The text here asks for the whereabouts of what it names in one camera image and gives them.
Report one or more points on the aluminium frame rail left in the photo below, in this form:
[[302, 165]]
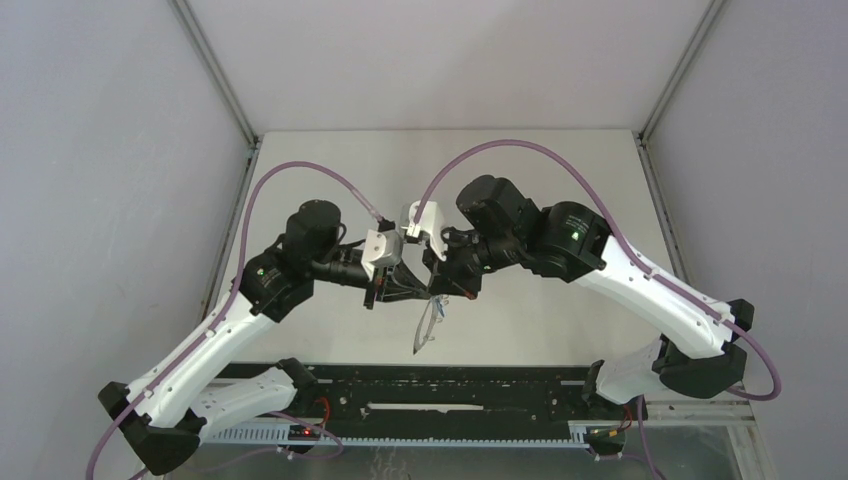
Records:
[[232, 141]]

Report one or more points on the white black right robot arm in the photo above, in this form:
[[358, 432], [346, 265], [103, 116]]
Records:
[[696, 355]]

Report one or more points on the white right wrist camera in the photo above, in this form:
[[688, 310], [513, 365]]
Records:
[[425, 221]]

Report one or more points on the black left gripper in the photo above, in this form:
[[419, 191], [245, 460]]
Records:
[[395, 282]]

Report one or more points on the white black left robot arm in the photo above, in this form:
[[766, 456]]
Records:
[[169, 412]]

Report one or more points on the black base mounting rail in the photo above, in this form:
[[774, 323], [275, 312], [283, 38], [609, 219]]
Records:
[[456, 404]]

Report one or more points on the aluminium frame rail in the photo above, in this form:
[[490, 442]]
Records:
[[232, 141], [653, 138]]

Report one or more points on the aluminium frame rail right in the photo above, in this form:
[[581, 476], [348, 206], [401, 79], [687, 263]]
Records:
[[653, 138]]

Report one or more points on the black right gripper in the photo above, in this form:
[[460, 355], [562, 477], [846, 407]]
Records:
[[445, 279]]

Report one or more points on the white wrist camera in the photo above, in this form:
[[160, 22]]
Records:
[[425, 221], [381, 250]]

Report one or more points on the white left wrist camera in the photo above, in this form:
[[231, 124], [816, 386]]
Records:
[[381, 250]]

